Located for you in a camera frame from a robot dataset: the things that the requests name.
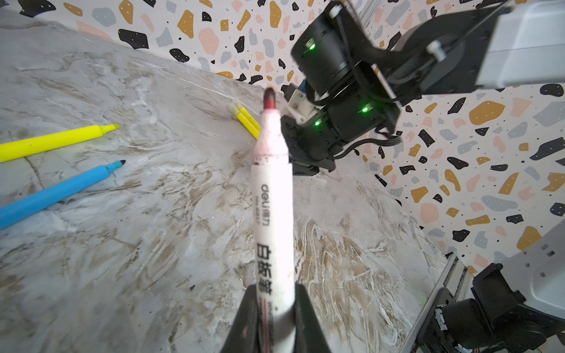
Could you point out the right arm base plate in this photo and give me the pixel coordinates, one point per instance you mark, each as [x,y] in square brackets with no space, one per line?
[494,318]

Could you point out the red white pen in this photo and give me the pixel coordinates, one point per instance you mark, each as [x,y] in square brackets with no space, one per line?
[272,195]

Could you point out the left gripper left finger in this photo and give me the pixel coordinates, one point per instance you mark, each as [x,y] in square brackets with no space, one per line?
[243,335]

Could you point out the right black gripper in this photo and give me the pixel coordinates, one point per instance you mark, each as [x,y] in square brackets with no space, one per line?
[337,129]

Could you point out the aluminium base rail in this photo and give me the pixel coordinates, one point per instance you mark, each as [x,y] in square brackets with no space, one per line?
[454,284]

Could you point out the yellow highlighter pen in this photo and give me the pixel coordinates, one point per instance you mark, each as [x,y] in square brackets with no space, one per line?
[248,116]
[27,147]
[250,128]

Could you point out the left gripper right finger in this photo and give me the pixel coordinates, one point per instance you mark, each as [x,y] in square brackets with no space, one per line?
[309,335]

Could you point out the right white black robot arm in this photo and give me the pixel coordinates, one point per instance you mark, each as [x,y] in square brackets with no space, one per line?
[352,87]

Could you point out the blue pen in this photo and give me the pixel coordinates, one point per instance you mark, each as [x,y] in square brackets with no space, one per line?
[35,203]

